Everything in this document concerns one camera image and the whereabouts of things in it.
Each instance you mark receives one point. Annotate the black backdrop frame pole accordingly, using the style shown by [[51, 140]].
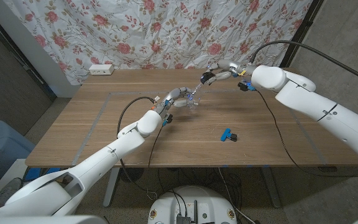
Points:
[[17, 59], [301, 31]]

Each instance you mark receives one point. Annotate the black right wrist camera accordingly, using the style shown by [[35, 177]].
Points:
[[244, 86]]

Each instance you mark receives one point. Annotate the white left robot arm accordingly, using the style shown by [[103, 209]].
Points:
[[104, 154]]

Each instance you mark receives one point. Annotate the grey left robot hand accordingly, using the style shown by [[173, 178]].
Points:
[[177, 96]]

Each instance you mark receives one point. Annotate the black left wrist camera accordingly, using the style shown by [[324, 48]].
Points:
[[167, 119]]

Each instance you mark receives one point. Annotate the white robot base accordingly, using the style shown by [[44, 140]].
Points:
[[197, 199]]

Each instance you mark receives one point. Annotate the white power strip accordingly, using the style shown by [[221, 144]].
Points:
[[101, 69]]

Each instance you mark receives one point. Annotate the blue and black clip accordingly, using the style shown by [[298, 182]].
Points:
[[225, 134]]

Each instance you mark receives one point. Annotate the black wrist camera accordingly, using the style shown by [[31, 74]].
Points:
[[167, 119], [244, 86]]

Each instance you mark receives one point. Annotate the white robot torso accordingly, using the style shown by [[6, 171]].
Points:
[[42, 220]]

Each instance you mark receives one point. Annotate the blue foot pedal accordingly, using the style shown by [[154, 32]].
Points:
[[32, 174], [53, 170]]

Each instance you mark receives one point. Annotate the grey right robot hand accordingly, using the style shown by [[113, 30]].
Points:
[[233, 67]]

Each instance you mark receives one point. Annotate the grey shoe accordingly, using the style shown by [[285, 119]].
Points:
[[8, 190]]

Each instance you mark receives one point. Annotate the grey table leg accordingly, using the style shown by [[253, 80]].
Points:
[[272, 189], [110, 186]]

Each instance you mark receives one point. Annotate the floral backdrop cloth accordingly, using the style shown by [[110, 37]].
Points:
[[135, 31]]

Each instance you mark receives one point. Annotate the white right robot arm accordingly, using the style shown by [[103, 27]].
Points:
[[322, 102]]

